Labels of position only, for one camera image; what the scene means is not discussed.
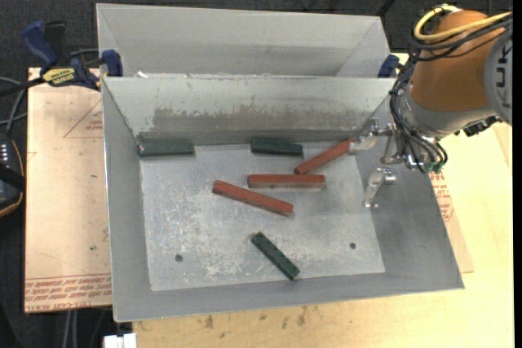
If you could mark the grey metal bin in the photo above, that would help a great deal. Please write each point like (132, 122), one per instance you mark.
(244, 224)

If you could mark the black cylinder on white bracket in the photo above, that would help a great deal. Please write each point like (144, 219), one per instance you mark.
(476, 129)

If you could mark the red-brown flat block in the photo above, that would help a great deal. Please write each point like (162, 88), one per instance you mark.
(285, 180)
(253, 197)
(322, 159)

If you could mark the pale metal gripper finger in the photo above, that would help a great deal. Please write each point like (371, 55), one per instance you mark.
(365, 142)
(376, 183)

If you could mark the dark green flat block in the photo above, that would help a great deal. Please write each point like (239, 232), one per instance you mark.
(276, 146)
(275, 255)
(166, 147)

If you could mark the brown cardboard board, red print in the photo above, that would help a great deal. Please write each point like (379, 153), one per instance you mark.
(65, 183)

